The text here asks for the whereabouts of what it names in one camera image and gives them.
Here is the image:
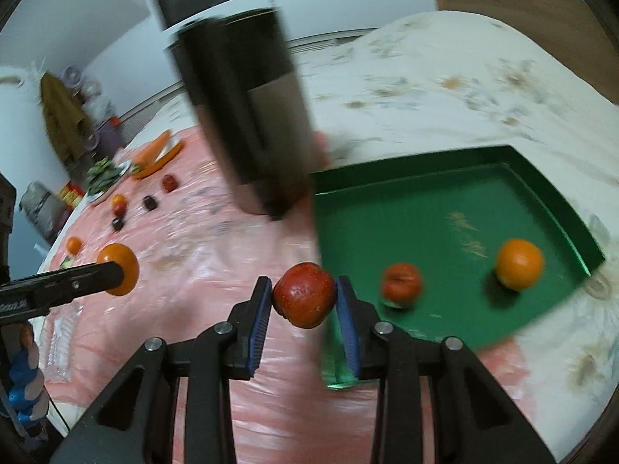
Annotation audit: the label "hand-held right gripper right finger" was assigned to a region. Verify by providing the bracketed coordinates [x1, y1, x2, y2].
[336, 275, 557, 464]

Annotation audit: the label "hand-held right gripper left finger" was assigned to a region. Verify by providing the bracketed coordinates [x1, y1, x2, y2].
[48, 275, 274, 464]

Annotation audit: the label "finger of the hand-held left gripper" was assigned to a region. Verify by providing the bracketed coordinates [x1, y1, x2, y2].
[0, 261, 125, 308]

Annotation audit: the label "large orange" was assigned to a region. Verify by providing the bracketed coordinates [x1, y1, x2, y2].
[494, 238, 546, 292]
[96, 243, 141, 297]

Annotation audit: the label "green tray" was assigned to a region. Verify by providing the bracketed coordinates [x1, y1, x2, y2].
[309, 145, 607, 390]

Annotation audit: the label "person's left hand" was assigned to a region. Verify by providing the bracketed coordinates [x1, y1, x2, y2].
[18, 325, 51, 428]

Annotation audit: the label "clear plastic tray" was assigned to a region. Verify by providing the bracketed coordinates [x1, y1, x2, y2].
[41, 307, 80, 382]

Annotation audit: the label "grey bag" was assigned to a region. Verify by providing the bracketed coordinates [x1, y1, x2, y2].
[19, 180, 66, 242]

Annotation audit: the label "pink plastic tablecloth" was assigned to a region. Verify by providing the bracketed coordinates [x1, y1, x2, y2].
[39, 126, 537, 464]

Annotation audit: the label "red and yellow boxes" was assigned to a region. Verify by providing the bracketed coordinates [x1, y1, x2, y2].
[59, 181, 87, 208]

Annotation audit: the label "white plate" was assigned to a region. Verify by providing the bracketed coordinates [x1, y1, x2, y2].
[86, 160, 132, 205]

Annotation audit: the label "purple container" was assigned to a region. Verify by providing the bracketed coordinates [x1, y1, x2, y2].
[94, 123, 124, 160]

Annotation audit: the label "carrot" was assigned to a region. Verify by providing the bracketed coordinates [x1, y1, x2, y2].
[132, 141, 185, 179]
[132, 130, 172, 167]

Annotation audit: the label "brown jacket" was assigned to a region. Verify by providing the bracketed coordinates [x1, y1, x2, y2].
[39, 72, 95, 162]

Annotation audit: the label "floral blanket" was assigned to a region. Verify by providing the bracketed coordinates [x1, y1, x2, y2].
[290, 10, 619, 445]

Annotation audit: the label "brown wooden board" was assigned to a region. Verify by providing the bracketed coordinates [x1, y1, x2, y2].
[433, 0, 619, 107]

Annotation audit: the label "black cable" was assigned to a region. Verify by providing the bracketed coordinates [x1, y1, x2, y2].
[47, 394, 69, 432]

